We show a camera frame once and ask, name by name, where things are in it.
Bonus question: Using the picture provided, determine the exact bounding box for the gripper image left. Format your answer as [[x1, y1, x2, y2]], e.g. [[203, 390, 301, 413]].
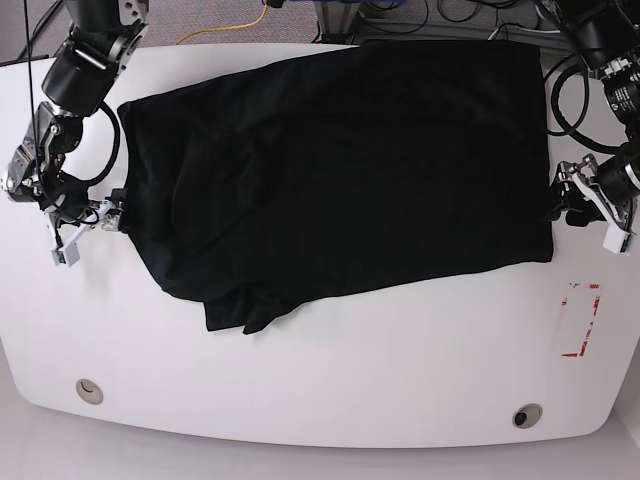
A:
[[42, 188, 126, 249]]

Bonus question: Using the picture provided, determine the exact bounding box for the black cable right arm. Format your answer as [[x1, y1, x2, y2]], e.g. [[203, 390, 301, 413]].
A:
[[59, 102, 122, 189]]

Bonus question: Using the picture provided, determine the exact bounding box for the table grommet hole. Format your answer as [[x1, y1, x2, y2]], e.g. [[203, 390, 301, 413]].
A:
[[512, 403, 543, 429], [75, 379, 104, 406]]

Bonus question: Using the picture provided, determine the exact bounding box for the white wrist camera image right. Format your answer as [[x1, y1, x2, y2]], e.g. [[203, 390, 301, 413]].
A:
[[603, 226, 631, 254]]

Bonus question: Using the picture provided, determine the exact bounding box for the black robot arm image left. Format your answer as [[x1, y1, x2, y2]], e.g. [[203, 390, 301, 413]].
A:
[[1, 0, 149, 266]]

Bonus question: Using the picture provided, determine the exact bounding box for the aluminium frame stand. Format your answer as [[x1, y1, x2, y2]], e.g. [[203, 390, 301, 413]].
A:
[[313, 1, 361, 45]]

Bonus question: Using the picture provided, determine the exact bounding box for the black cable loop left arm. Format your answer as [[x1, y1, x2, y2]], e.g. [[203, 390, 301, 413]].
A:
[[543, 54, 617, 154]]

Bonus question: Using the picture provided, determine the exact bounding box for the left table grommet hole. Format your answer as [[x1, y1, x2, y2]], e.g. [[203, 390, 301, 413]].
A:
[[75, 379, 104, 406]]

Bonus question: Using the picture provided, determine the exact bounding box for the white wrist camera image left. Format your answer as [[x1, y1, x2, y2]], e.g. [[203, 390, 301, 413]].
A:
[[51, 243, 80, 267]]

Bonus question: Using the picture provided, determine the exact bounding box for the black t-shirt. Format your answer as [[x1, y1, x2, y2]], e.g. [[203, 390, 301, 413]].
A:
[[118, 41, 553, 334]]

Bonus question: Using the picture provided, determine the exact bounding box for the right table grommet hole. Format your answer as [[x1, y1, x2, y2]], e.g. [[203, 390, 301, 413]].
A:
[[512, 403, 543, 429]]

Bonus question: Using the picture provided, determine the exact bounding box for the red tape rectangle marking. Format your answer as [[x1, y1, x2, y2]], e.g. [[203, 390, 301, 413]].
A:
[[554, 283, 602, 358]]

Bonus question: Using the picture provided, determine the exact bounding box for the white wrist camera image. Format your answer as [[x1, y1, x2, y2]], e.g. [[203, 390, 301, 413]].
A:
[[603, 226, 631, 254], [51, 243, 80, 267]]

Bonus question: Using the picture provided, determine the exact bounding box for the yellow cable on floor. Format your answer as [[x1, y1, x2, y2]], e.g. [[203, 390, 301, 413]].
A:
[[177, 2, 269, 46]]

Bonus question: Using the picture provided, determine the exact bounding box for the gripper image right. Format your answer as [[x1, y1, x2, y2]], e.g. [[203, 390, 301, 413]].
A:
[[547, 153, 639, 234]]

